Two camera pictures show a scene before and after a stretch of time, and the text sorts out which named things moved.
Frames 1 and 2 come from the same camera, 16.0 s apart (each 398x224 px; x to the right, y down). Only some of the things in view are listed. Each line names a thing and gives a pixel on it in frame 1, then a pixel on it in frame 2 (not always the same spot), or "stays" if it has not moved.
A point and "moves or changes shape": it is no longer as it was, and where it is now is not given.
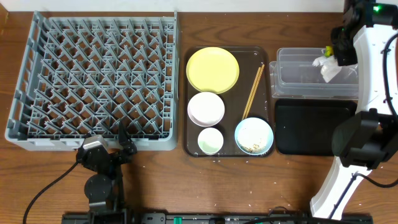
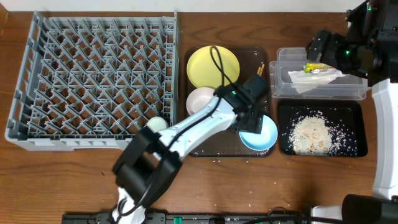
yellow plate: x=213 y=70 stays
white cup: x=210 y=140 to x=157 y=124
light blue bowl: x=254 y=136 moves or changes shape
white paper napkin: x=330 y=67 moves or changes shape
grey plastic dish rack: x=81 y=73 stays
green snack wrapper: x=328 y=51 moves or changes shape
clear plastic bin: x=293 y=76 stays
